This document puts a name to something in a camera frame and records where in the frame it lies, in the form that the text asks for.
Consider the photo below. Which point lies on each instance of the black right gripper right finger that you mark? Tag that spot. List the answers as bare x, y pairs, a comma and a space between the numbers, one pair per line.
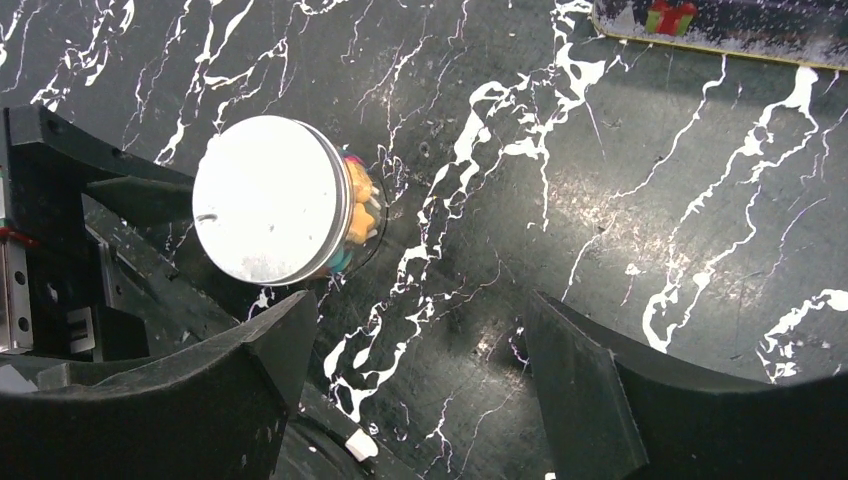
614, 408

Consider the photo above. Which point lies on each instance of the white round jar lid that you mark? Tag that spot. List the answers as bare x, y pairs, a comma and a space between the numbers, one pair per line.
271, 200

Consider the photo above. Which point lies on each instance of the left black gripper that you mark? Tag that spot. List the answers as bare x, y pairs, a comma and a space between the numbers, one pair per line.
60, 296

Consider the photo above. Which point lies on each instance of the clear round plastic jar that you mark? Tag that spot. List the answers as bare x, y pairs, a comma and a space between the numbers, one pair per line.
367, 220

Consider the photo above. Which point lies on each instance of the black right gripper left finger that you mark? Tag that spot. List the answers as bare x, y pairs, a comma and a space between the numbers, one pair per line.
215, 410

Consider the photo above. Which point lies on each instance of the gold tray of star candies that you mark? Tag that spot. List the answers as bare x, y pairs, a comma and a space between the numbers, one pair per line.
803, 32

